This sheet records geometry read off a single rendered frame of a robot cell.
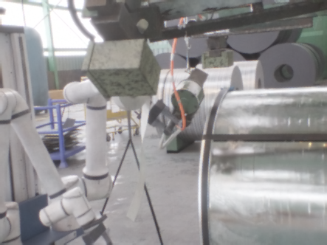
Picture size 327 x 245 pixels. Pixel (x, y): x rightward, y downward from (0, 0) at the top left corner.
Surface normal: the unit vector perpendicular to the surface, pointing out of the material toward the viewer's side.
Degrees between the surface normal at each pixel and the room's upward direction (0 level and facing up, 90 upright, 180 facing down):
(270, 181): 68
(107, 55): 55
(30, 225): 90
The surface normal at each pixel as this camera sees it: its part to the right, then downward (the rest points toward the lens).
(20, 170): 0.88, 0.00
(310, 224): -0.33, 0.06
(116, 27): -0.12, 0.91
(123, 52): -0.30, -0.45
